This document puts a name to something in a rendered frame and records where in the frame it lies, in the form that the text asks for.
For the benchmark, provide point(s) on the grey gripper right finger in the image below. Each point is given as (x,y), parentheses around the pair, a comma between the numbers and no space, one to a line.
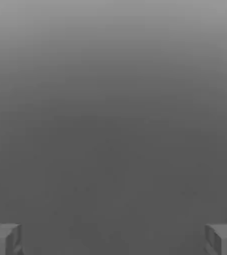
(225,239)

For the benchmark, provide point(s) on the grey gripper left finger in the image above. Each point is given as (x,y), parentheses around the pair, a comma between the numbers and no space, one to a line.
(1,239)

